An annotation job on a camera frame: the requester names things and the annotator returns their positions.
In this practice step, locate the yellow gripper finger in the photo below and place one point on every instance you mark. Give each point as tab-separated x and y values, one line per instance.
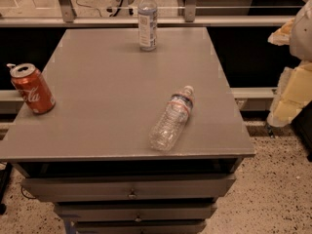
282	35
294	92

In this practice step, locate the red coke can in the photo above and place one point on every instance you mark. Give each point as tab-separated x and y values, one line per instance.
31	85

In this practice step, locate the clear lying water bottle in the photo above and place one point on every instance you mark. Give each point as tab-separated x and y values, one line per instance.
168	128

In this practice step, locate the upright blue plastic bottle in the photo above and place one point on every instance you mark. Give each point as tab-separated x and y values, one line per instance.
147	12

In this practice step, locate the white pump sanitizer bottle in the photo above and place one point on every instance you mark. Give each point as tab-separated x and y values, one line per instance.
11	65

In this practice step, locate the grey drawer cabinet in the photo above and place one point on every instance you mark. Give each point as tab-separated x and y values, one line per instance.
91	154

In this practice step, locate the metal railing frame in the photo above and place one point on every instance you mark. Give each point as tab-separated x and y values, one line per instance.
92	13

